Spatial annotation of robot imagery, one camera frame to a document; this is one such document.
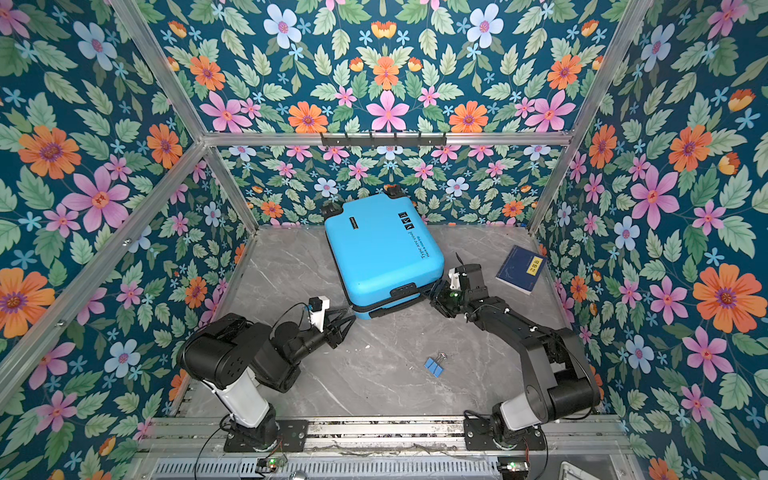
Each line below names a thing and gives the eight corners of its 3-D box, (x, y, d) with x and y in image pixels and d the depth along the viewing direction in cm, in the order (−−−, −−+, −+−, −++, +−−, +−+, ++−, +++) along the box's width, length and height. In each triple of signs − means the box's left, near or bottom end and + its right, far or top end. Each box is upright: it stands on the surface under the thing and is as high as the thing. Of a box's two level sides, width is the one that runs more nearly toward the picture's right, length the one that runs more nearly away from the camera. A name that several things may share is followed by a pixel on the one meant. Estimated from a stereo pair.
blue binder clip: (423, 365, 87) (423, 363, 85) (436, 349, 90) (437, 346, 89) (438, 378, 85) (438, 376, 83) (451, 361, 88) (452, 359, 86)
